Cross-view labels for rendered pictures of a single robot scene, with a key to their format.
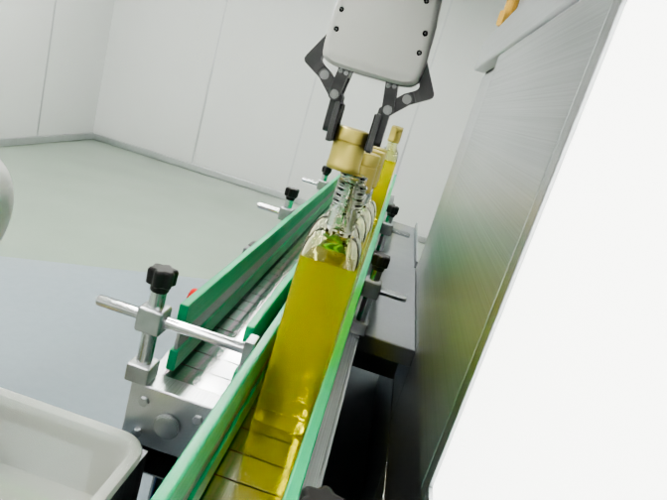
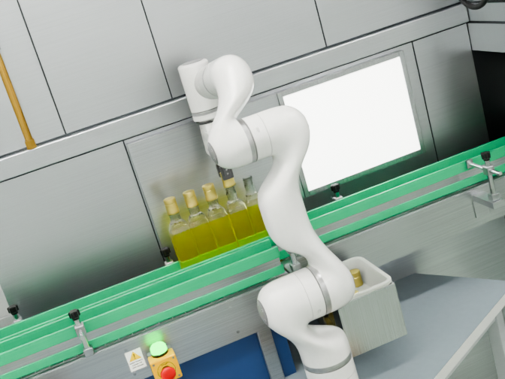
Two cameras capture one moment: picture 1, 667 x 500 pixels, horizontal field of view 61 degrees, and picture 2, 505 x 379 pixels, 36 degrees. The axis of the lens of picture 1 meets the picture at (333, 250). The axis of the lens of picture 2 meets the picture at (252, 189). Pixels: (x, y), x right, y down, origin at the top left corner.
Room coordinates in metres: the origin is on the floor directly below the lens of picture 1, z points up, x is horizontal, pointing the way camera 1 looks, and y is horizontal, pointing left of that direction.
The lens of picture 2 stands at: (1.14, 2.07, 1.93)
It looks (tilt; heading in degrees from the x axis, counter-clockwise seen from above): 17 degrees down; 254
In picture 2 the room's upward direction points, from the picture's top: 17 degrees counter-clockwise
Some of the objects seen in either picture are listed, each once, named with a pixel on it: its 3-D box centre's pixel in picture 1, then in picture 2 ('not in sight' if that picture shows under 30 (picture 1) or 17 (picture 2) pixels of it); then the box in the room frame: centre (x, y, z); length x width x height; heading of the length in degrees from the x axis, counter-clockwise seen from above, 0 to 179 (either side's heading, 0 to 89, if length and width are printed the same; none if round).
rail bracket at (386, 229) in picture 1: (393, 236); (20, 324); (1.26, -0.12, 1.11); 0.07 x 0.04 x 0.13; 86
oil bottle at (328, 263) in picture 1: (310, 326); (261, 225); (0.53, 0.00, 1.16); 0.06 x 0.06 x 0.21; 87
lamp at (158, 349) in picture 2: not in sight; (158, 348); (0.95, 0.16, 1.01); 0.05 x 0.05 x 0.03
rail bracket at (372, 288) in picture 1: (382, 299); (170, 266); (0.81, -0.09, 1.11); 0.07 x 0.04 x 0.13; 86
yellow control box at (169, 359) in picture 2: not in sight; (164, 365); (0.95, 0.17, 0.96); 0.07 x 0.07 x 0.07; 86
